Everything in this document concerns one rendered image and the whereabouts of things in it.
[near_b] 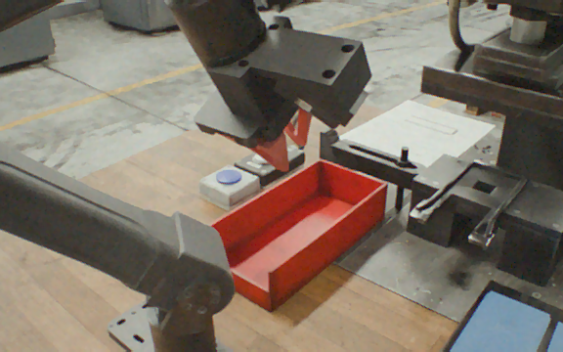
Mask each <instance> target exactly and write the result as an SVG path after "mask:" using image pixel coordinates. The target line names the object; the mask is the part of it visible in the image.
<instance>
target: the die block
mask: <svg viewBox="0 0 563 352"><path fill-rule="evenodd" d="M434 195H435V194H433V193H430V192H427V191H424V190H421V189H419V188H416V187H412V189H411V204H410V211H409V220H408V226H407V233H408V232H410V234H412V235H414V236H417V237H419V238H422V239H424V240H427V241H429V242H433V243H435V244H437V245H439V246H442V247H444V248H448V247H449V246H450V244H451V243H452V242H453V241H454V240H455V238H456V237H457V236H458V235H460V234H461V233H462V232H463V231H464V230H465V229H466V226H467V225H468V224H469V223H470V222H471V221H472V220H473V219H476V220H479V221H481V222H482V221H483V219H484V218H485V217H486V216H487V215H488V214H489V213H486V212H483V211H480V210H477V209H475V208H472V206H471V207H469V205H466V204H463V203H460V202H458V201H455V200H452V199H450V200H449V201H448V203H447V204H446V205H445V206H444V207H443V208H442V209H440V211H439V212H438V213H437V214H436V215H435V216H433V217H431V219H430V220H429V222H428V223H427V225H424V224H421V223H419V224H417V225H416V224H414V223H413V220H411V219H410V214H411V212H412V211H413V209H414V208H415V207H416V206H417V205H419V204H420V203H421V202H422V201H423V200H427V199H428V198H432V197H433V196H434ZM499 228H500V229H502V230H505V231H506V232H505V236H504V240H503V244H502V248H501V249H500V253H499V257H498V264H497V269H499V270H502V271H503V272H505V273H508V274H509V275H512V276H514V277H517V278H518V277H519V278H521V279H524V280H525V281H528V282H530V283H533V284H535V285H537V286H540V287H545V285H546V283H547V281H548V279H549V277H550V275H551V273H552V271H553V270H554V268H555V266H556V264H557V262H558V260H559V259H560V257H561V255H562V253H563V235H562V237H561V238H560V240H559V239H557V238H554V237H552V236H549V235H546V234H544V233H541V232H538V231H536V230H533V229H531V228H528V227H525V226H522V225H520V224H519V225H517V224H514V223H512V222H509V221H506V220H504V219H501V222H500V225H499Z"/></svg>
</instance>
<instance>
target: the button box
mask: <svg viewBox="0 0 563 352"><path fill-rule="evenodd" d="M297 120H298V113H297V114H296V116H295V117H294V118H293V120H292V123H293V125H294V126H295V123H296V121H297ZM298 146H299V147H298V148H297V147H295V146H287V156H288V171H287V172H283V171H280V170H277V169H275V167H274V166H273V165H271V164H270V163H269V162H258V161H256V160H255V156H256V152H254V153H252V154H249V155H248V156H246V157H244V158H242V159H240V160H237V161H235V162H234V167H236V168H237V169H239V170H241V171H244V172H246V173H249V174H251V175H254V176H257V177H259V184H260V189H259V190H261V191H267V190H268V189H270V188H272V187H273V186H275V185H276V184H277V183H280V182H282V180H283V179H285V178H287V177H288V176H290V175H293V174H295V173H296V172H298V171H300V170H301V169H303V167H305V164H303V163H305V162H306V153H305V152H303V151H302V150H303V149H305V146H300V145H298Z"/></svg>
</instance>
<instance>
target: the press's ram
mask: <svg viewBox="0 0 563 352"><path fill-rule="evenodd" d="M509 15H510V16H511V17H513V21H512V24H511V25H510V26H508V27H506V28H504V29H502V30H500V31H498V32H494V33H493V34H492V35H490V36H488V37H486V38H484V39H482V40H480V41H478V42H476V43H475V52H474V53H467V52H463V51H460V50H458V49H454V50H452V51H450V52H449V53H447V54H445V55H443V56H441V57H439V58H437V59H435V60H433V61H431V62H429V63H427V64H423V65H422V73H421V81H420V87H421V88H420V92H422V94H426V95H430V96H434V97H438V98H442V99H447V100H451V101H455V103H459V104H463V105H467V106H471V107H475V108H479V109H483V110H487V111H490V112H491V113H492V116H493V117H498V118H503V117H504V116H505V115H507V116H510V117H514V118H519V119H523V120H525V121H527V122H531V123H534V124H537V125H542V126H546V127H549V128H553V129H557V130H561V131H563V65H562V63H563V16H562V18H561V19H562V22H556V21H551V20H550V19H549V14H547V13H546V12H545V11H537V10H530V9H529V8H521V7H512V6H510V11H509Z"/></svg>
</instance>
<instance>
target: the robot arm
mask: <svg viewBox="0 0 563 352"><path fill-rule="evenodd" d="M64 1H66V0H0V32H2V31H4V30H6V29H8V28H10V27H12V26H15V25H17V24H19V23H21V22H22V21H24V20H27V19H29V18H31V17H34V16H36V15H38V14H40V13H42V12H44V11H47V10H48V9H49V8H51V7H54V6H56V5H58V4H61V3H63V2H64ZM164 1H165V3H166V5H167V6H166V7H167V8H168V10H169V12H170V13H171V15H172V16H173V18H174V20H175V21H176V23H177V25H179V27H180V29H181V30H182V32H183V34H184V35H185V37H186V39H187V40H188V42H189V44H190V45H191V47H192V48H193V50H194V52H195V54H196V56H197V57H198V59H199V61H200V62H201V65H202V67H203V68H204V70H205V72H206V73H207V75H208V77H209V78H210V80H211V81H212V83H213V85H215V86H216V88H217V89H216V90H214V93H213V94H212V95H211V96H210V97H209V99H208V100H207V101H206V102H205V104H204V105H203V106H202V108H201V109H199V111H198V112H197V113H196V114H195V116H194V123H195V125H196V126H197V128H198V129H199V130H200V131H201V132H203V133H207V134H210V135H214V134H215V133H217V134H218V135H220V136H223V137H226V138H228V139H230V140H232V142H234V143H236V144H237V145H240V146H243V147H245V148H247V149H249V150H251V151H254V152H256V153H257V154H259V156H260V157H261V158H262V159H264V160H266V161H267V162H269V163H270V164H271V165H273V166H274V167H275V169H277V170H280V171H283V172H287V171H288V156H287V145H286V136H285V133H286V135H287V136H288V137H289V138H290V139H292V140H293V143H295V144H297V145H300V146H305V147H306V146H307V143H308V136H309V131H310V124H311V120H312V116H313V117H314V118H315V119H317V120H319V121H321V122H322V123H324V124H325V125H327V126H328V128H329V129H337V128H338V127H339V124H341V125H342V127H343V128H345V127H346V125H348V123H349V122H350V121H351V120H352V118H353V117H354V116H355V114H356V113H357V111H358V110H359V109H360V106H361V105H362V103H363V102H364V100H365V99H366V97H368V95H369V93H367V92H366V91H365V87H366V86H367V84H368V82H369V80H370V79H371V72H370V68H369V64H368V57H367V54H366V50H365V46H364V43H362V42H361V41H360V40H355V39H349V38H342V37H337V36H331V35H324V34H319V33H314V32H307V31H301V30H296V29H294V27H293V25H291V21H290V18H289V17H286V16H280V15H273V14H268V13H262V12H259V11H258V9H257V6H256V4H255V2H254V0H164ZM297 111H298V126H297V130H296V129H295V126H294V125H293V123H292V121H290V120H292V118H293V117H294V116H295V115H296V113H297ZM283 131H284V132H285V133H284V132H283ZM0 230H2V232H5V233H7V234H10V235H13V236H16V237H17V238H20V239H23V240H26V241H29V242H32V243H35V244H38V246H41V247H44V248H46V249H49V250H51V251H54V252H57V253H58V254H61V255H64V256H67V257H68V258H70V259H72V260H75V261H77V262H80V263H82V264H85V265H88V266H90V267H93V268H95V270H97V271H100V272H102V273H104V274H107V275H109V276H111V277H113V278H115V279H117V280H119V281H120V282H121V283H122V284H123V285H124V286H126V287H128V288H130V289H132V290H134V291H138V292H140V293H143V294H144V295H145V296H146V299H145V300H144V301H142V302H141V303H139V304H136V305H135V306H133V307H131V308H130V309H128V310H127V311H125V312H124V313H122V314H121V315H119V316H118V317H116V318H115V319H114V320H113V321H111V322H110V323H109V324H108V326H107V328H108V336H109V337H110V338H112V339H113V340H114V341H115V342H116V343H117V344H119V345H121V346H122V347H123V348H124V349H126V350H127V351H128V352H236V351H234V350H233V349H231V348H229V347H227V346H226V345H225V344H223V343H222V342H220V341H219V339H218V337H217V335H216V334H215V327H213V317H212V316H214V315H216V314H218V313H221V312H222V311H223V310H225V309H226V308H227V307H228V306H229V305H230V303H231V302H232V299H233V297H234V294H235V290H236V286H235V281H234V278H233V273H232V270H230V266H229V263H228V259H227V255H226V251H225V248H224V245H223V242H222V238H221V236H220V234H218V232H217V231H216V230H215V229H214V228H212V227H211V226H210V225H209V224H207V223H204V222H201V221H199V220H197V219H195V218H193V217H191V216H189V215H187V214H184V212H181V211H179V210H177V209H176V210H175V211H174V212H173V215H172V216H171V217H169V216H166V214H164V213H162V212H160V211H156V210H152V209H144V208H141V207H138V206H136V205H133V204H130V203H128V202H127V201H125V200H122V199H119V198H116V197H113V196H111V195H108V194H106V193H104V192H101V191H99V190H97V189H95V188H92V186H90V185H88V184H85V183H83V182H81V181H79V180H76V179H74V178H72V177H69V176H68V175H66V174H64V173H62V172H60V171H58V170H55V169H53V168H51V167H49V166H47V165H45V164H43V163H40V162H38V161H36V160H34V159H33V158H30V157H28V156H26V155H24V154H22V153H20V152H18V151H16V150H14V149H12V148H10V147H9V146H7V145H5V144H3V143H2V142H1V141H0ZM138 341H140V342H141V343H139V342H138Z"/></svg>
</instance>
